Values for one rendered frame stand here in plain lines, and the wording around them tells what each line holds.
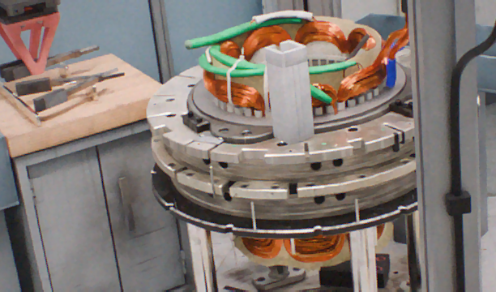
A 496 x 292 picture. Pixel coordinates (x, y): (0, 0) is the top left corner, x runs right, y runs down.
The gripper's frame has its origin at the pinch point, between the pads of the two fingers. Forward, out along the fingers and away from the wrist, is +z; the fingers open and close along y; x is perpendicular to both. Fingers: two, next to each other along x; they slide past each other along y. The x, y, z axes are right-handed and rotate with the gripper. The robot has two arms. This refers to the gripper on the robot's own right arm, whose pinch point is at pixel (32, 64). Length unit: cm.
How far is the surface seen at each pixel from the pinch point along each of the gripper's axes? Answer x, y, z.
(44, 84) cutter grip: -1.0, 6.6, 0.6
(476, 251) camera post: 0, 80, -8
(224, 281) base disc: 14.8, 14.8, 29.2
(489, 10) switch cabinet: 208, -152, 73
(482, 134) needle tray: 49, 24, 16
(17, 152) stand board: -7.6, 13.6, 4.7
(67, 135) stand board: -1.7, 13.8, 4.5
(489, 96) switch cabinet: 209, -153, 105
